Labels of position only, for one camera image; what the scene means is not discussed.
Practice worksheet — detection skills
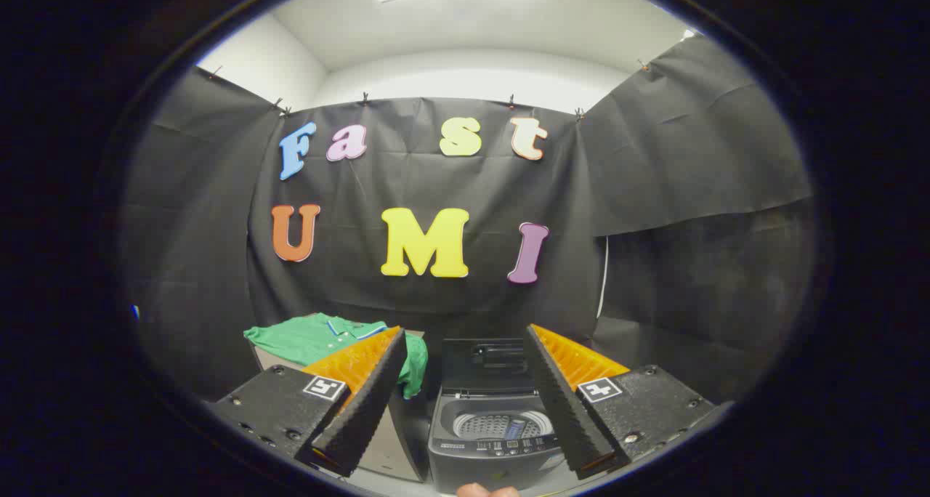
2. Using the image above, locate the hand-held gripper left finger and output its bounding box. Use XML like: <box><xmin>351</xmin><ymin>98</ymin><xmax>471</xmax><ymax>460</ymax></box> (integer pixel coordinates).
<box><xmin>207</xmin><ymin>326</ymin><xmax>408</xmax><ymax>477</ymax></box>

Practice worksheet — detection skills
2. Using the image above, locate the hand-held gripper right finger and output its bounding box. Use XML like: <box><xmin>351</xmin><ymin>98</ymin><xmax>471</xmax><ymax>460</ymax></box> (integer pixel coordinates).
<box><xmin>523</xmin><ymin>324</ymin><xmax>735</xmax><ymax>481</ymax></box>

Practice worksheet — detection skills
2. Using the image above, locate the grey washing machine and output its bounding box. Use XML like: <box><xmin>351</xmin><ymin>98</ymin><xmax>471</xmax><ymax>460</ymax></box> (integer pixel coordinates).
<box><xmin>427</xmin><ymin>387</ymin><xmax>575</xmax><ymax>494</ymax></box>

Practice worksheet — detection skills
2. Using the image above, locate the green polo shirt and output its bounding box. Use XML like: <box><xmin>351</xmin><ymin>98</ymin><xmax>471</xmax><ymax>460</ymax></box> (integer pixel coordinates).
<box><xmin>243</xmin><ymin>313</ymin><xmax>429</xmax><ymax>400</ymax></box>

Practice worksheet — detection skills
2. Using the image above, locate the dark washing machine lid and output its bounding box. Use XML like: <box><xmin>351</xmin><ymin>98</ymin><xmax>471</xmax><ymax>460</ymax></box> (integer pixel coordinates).
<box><xmin>440</xmin><ymin>337</ymin><xmax>535</xmax><ymax>396</ymax></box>

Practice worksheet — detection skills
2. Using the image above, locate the grey cabinet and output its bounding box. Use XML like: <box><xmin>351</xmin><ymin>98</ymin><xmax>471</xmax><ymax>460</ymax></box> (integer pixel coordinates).
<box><xmin>251</xmin><ymin>330</ymin><xmax>429</xmax><ymax>483</ymax></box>

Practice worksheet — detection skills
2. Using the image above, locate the black backdrop cloth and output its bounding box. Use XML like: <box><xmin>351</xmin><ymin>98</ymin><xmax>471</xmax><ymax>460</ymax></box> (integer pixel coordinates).
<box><xmin>120</xmin><ymin>36</ymin><xmax>814</xmax><ymax>411</ymax></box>

